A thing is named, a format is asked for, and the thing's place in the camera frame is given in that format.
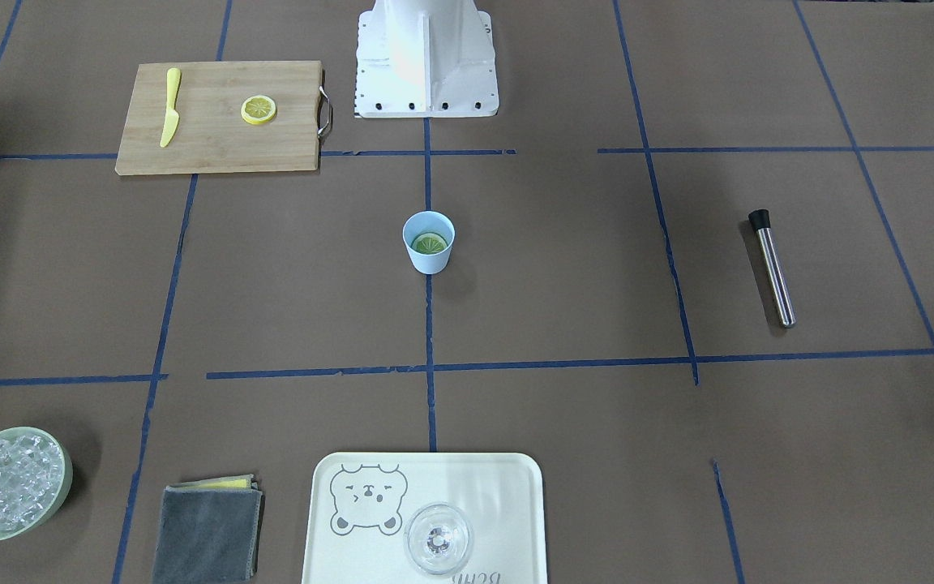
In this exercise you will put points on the light blue plastic cup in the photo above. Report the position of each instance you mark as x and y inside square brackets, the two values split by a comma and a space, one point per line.
[429, 221]

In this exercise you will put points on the lemon slice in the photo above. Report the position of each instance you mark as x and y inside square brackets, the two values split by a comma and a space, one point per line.
[258, 109]

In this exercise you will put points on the steel muddler black tip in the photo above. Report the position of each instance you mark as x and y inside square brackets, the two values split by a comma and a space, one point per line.
[760, 222]

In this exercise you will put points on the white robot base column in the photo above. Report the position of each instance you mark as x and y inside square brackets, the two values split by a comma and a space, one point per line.
[425, 59]

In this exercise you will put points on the lime slice in cup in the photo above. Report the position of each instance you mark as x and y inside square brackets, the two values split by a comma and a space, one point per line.
[429, 243]

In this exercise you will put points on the cream bear tray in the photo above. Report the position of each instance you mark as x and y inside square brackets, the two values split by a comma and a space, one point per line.
[361, 504]

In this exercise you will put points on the clear wine glass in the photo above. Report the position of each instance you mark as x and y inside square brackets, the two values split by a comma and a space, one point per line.
[439, 539]

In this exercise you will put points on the wooden cutting board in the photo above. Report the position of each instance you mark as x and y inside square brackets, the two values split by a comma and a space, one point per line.
[212, 138]

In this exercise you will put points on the grey folded cloth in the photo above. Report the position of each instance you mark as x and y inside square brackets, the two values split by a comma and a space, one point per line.
[208, 531]

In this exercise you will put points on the yellow plastic knife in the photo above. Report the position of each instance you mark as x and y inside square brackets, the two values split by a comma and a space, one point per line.
[171, 117]

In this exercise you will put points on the green bowl with ice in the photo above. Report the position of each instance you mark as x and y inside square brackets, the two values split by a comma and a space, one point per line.
[36, 474]

